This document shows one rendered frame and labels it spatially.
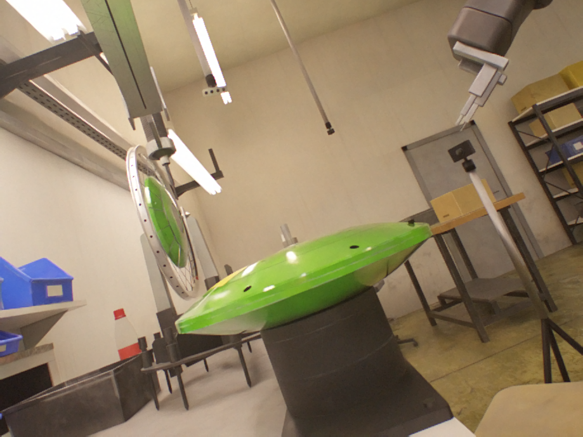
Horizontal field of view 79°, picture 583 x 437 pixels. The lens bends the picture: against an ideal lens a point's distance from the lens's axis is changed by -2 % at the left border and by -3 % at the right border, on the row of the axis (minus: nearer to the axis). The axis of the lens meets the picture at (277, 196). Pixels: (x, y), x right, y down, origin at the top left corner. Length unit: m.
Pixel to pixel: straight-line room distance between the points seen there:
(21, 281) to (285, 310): 0.97
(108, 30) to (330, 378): 0.42
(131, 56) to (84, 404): 0.65
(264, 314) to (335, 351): 0.10
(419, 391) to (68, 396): 0.68
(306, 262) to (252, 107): 5.35
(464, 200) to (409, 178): 2.13
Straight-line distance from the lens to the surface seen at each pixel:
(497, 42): 0.38
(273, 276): 0.32
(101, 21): 0.45
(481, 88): 0.38
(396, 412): 0.37
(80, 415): 0.89
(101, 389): 0.85
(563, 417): 0.97
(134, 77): 0.51
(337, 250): 0.32
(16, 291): 1.23
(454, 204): 3.41
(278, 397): 0.56
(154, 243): 1.00
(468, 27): 0.39
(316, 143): 5.40
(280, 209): 5.14
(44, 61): 1.74
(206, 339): 0.77
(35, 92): 2.00
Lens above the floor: 1.07
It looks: 12 degrees up
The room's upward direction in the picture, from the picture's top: 21 degrees counter-clockwise
